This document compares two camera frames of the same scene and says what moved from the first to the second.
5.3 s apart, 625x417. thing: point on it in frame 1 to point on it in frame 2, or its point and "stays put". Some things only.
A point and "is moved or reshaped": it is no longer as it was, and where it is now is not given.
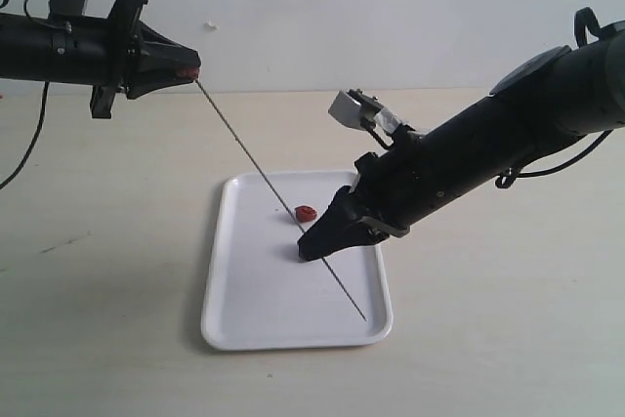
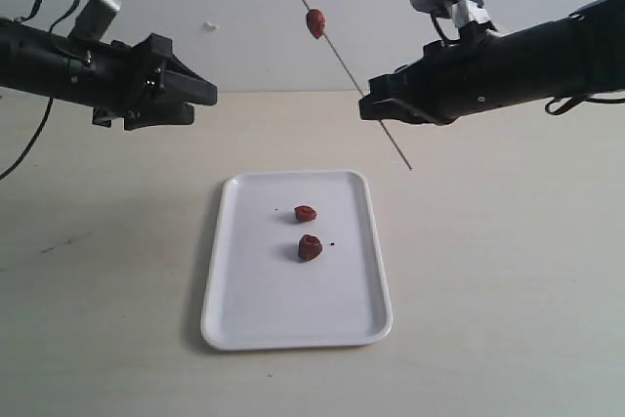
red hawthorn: x=305 y=213 stays put
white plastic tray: x=260 y=295 stays put
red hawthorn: x=188 y=72 is moved or reshaped
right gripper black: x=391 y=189 to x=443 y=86
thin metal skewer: x=275 y=192 to x=381 y=122
